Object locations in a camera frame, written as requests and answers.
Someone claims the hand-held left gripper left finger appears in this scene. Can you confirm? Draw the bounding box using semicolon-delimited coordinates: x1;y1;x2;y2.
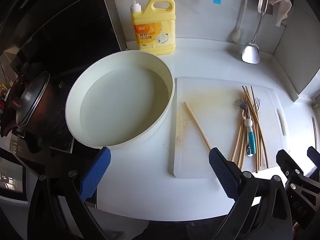
27;147;112;240

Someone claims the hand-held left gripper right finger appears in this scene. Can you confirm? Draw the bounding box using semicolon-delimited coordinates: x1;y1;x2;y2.
208;147;293;240

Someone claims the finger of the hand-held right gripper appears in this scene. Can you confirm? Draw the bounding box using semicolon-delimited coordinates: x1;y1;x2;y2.
307;146;320;174
276;149;320;230

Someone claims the pile of wooden chopsticks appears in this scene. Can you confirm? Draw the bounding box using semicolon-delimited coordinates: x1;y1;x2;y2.
230;85;269;173

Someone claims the bunny handle spoon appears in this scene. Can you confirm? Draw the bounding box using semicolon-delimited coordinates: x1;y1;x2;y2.
235;99;257;158

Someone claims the wooden chopstick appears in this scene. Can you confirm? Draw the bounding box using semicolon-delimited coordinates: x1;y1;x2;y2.
311;116;318;150
184;102;212;151

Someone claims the dark metal fork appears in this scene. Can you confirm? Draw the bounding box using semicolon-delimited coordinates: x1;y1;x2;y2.
252;97;262;115

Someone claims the white round basin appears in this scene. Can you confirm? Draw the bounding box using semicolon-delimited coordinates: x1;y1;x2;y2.
65;50;175;150

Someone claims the black gas stove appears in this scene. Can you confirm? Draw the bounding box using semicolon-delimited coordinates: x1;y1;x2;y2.
10;120;78;154

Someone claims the white plastic cutting board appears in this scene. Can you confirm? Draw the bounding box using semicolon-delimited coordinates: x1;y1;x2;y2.
173;77;288;179

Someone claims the dark pot with lid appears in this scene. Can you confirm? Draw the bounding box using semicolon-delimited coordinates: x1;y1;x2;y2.
0;71;65;138

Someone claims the steel spatula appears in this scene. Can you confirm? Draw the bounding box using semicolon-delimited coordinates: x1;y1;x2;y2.
241;0;272;64

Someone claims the white dish brush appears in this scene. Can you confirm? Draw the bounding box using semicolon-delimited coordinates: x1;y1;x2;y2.
231;0;250;42

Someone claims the white hanging cloth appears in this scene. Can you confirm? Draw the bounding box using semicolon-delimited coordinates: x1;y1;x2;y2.
269;0;292;27

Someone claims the yellow detergent pump bottle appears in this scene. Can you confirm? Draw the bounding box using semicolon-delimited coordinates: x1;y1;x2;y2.
121;0;177;56

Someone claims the black range hood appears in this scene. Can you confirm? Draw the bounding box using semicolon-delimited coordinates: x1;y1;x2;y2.
0;0;120;80

